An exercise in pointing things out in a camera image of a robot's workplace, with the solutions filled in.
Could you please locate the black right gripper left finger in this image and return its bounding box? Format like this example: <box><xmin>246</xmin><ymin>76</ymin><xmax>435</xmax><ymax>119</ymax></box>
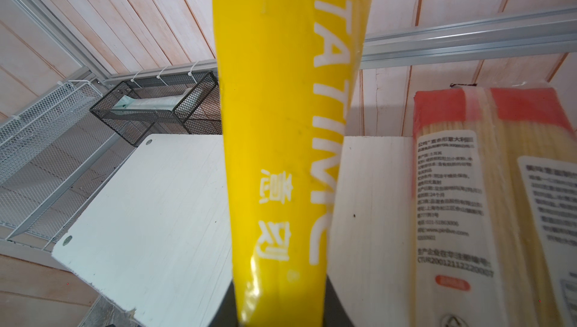
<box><xmin>211</xmin><ymin>282</ymin><xmax>239</xmax><ymax>327</ymax></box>

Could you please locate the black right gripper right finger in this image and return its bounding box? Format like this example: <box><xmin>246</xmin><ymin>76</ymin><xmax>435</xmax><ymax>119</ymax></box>
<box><xmin>322</xmin><ymin>277</ymin><xmax>354</xmax><ymax>327</ymax></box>

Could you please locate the red spaghetti package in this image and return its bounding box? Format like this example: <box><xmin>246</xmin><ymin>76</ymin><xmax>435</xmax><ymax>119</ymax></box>
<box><xmin>411</xmin><ymin>84</ymin><xmax>576</xmax><ymax>326</ymax></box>

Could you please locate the yellow pasta package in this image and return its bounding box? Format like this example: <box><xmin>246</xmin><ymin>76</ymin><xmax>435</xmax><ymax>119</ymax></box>
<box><xmin>212</xmin><ymin>0</ymin><xmax>372</xmax><ymax>326</ymax></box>

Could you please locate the white two-tier shelf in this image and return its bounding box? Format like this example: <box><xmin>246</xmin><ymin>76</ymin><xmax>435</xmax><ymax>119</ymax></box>
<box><xmin>52</xmin><ymin>134</ymin><xmax>412</xmax><ymax>326</ymax></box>

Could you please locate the black mesh basket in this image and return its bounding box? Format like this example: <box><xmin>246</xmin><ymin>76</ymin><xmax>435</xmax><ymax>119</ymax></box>
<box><xmin>90</xmin><ymin>71</ymin><xmax>222</xmax><ymax>147</ymax></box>

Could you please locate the white wire mesh rack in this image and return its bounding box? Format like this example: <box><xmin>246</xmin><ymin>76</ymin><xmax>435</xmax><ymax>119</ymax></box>
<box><xmin>1</xmin><ymin>80</ymin><xmax>133</xmax><ymax>251</ymax></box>

